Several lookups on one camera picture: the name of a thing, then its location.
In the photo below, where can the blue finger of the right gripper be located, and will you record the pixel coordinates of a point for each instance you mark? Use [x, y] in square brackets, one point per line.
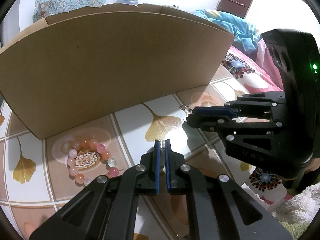
[216, 111]
[208, 123]

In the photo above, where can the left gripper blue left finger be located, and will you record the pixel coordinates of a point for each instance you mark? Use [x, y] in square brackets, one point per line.
[106, 208]

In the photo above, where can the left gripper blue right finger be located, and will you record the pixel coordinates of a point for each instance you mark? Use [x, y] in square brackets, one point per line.
[218, 208]

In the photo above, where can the pink floral quilt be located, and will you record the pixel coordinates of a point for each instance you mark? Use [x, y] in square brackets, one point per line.
[262, 76]

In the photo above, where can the white fluffy towel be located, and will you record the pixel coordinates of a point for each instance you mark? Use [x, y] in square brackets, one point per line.
[297, 213]

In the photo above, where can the teal blue blanket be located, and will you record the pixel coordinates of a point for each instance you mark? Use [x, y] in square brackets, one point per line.
[246, 34]

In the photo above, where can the brown cardboard box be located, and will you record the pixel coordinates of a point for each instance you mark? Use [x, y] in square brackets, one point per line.
[74, 67]

